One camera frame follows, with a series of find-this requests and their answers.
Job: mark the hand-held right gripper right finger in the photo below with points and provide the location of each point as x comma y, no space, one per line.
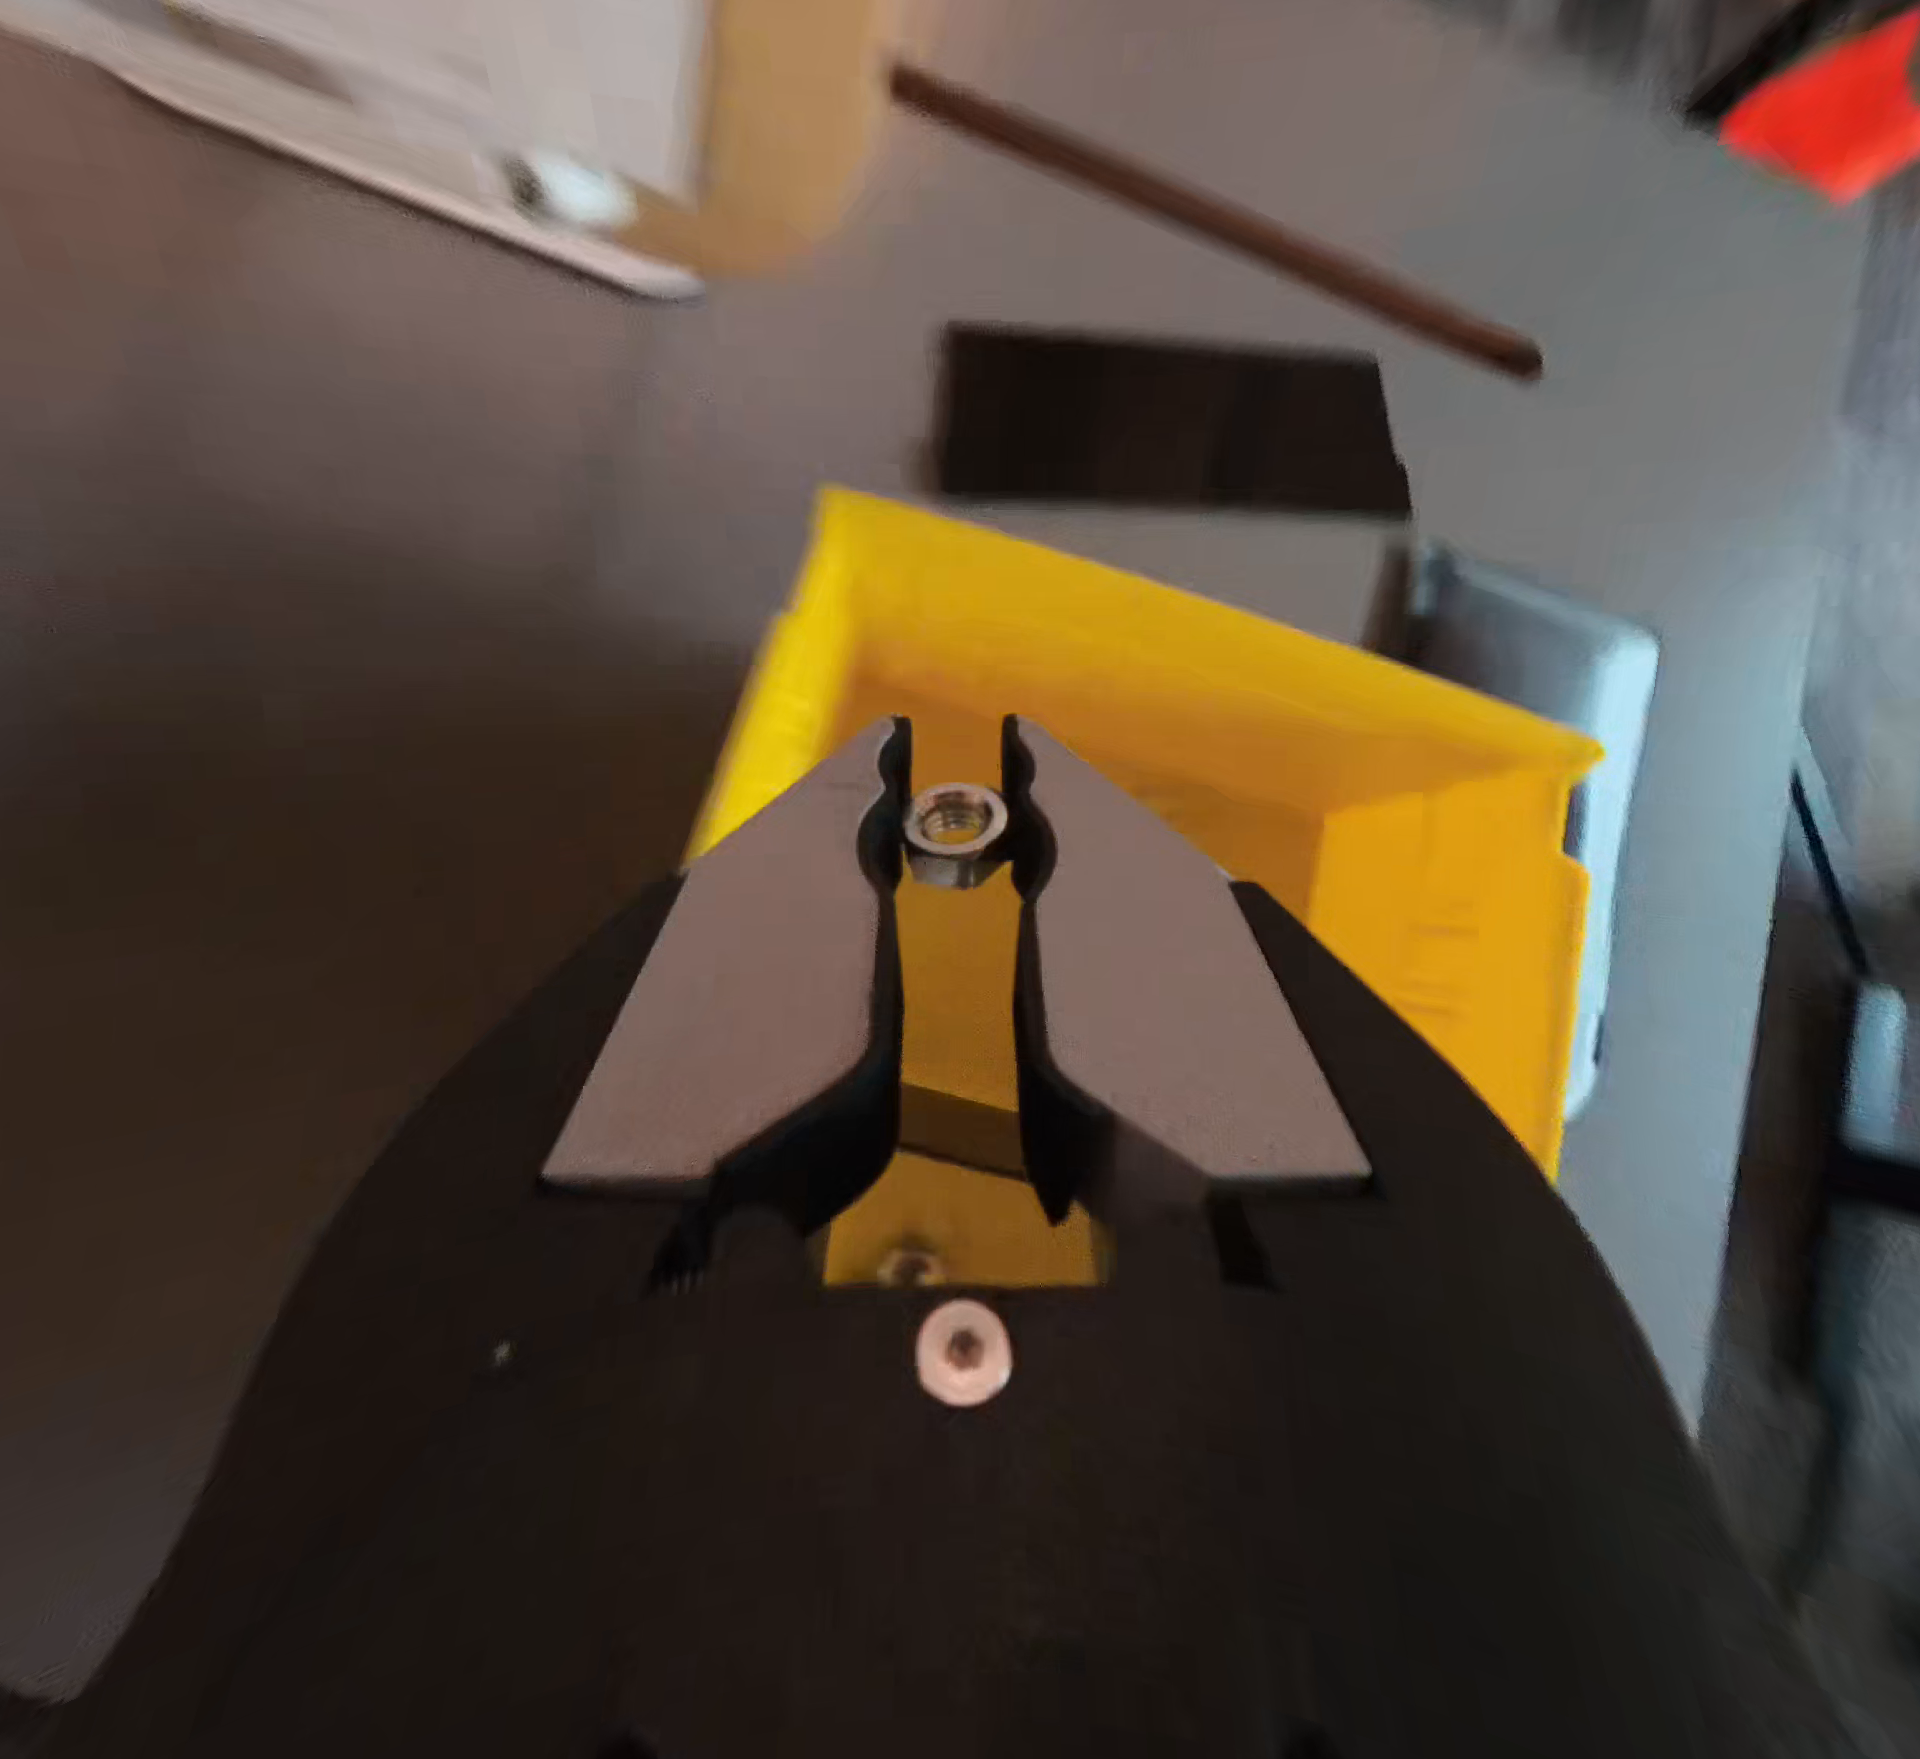
1184,1023

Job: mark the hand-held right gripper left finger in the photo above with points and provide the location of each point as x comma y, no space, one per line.
750,1010

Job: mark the silver hex nut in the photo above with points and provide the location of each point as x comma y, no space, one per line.
961,872

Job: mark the yellow plastic bin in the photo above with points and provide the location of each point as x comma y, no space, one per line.
1201,725

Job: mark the black glossy phone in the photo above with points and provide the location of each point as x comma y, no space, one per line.
1170,424

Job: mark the brown wooden stick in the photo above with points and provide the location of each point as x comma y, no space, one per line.
1201,214

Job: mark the wooden display board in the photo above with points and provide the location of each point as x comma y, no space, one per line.
780,64

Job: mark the red orange object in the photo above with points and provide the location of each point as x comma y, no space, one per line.
1830,110

